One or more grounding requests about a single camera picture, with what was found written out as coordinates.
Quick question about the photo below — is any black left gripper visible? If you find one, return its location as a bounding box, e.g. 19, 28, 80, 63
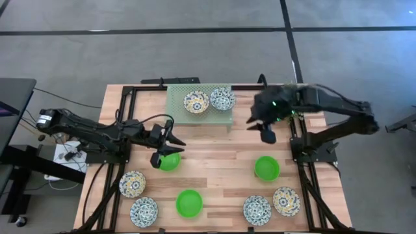
148, 120, 187, 157

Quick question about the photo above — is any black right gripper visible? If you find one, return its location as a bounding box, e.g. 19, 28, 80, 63
245, 84, 295, 132

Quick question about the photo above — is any teal floral ceramic bowl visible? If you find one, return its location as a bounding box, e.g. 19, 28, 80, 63
242, 194, 272, 226
209, 86, 237, 111
129, 196, 159, 228

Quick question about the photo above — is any yellow floral ceramic bowl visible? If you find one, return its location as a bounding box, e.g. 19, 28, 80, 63
272, 186, 302, 218
183, 90, 211, 114
118, 170, 147, 199

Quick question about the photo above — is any green plastic bowl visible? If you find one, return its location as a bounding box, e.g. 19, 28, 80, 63
253, 155, 281, 182
158, 152, 181, 172
175, 189, 204, 218

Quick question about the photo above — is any pale green perforated metal shelf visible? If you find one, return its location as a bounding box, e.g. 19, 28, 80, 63
165, 83, 234, 126

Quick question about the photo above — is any white power strip with adapters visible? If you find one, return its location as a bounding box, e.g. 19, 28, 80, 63
53, 140, 88, 173

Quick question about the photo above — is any black desk stand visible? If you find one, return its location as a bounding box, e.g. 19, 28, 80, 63
0, 144, 87, 225

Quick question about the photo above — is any dark grey desk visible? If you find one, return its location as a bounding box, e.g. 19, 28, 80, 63
0, 77, 37, 157

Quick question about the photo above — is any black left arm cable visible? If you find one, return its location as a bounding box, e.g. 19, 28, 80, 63
115, 109, 176, 131

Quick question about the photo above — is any black floor cable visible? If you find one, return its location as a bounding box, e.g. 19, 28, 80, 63
33, 86, 102, 109

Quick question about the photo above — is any white cable bundle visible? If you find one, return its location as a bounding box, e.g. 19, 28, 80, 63
44, 174, 81, 191

